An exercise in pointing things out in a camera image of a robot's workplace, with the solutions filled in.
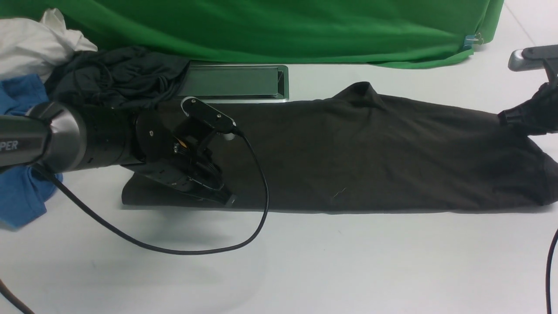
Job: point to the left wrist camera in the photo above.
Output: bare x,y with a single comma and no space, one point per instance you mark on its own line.
210,117

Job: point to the blue t-shirt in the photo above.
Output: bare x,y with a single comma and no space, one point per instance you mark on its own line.
23,191

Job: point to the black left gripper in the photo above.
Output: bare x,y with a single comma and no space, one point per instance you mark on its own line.
174,166

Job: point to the dark gray long-sleeve top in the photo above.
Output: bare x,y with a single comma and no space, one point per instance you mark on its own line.
359,151

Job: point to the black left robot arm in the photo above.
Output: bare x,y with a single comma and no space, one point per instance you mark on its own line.
64,138

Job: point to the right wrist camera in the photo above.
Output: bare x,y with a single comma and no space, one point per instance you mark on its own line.
534,58

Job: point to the green backdrop cloth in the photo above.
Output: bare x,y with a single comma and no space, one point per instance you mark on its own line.
400,34

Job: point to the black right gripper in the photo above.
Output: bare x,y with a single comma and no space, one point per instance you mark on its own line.
536,116

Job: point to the blue binder clip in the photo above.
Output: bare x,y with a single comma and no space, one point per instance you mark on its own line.
472,40

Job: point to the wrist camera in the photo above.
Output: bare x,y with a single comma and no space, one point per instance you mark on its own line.
534,58
210,117

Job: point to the dark slate crumpled garment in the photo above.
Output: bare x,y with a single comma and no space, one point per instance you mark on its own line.
122,78

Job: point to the metal table cable hatch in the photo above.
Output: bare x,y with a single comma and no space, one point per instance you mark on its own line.
236,84

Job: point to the white crumpled garment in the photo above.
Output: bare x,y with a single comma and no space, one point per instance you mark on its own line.
37,47

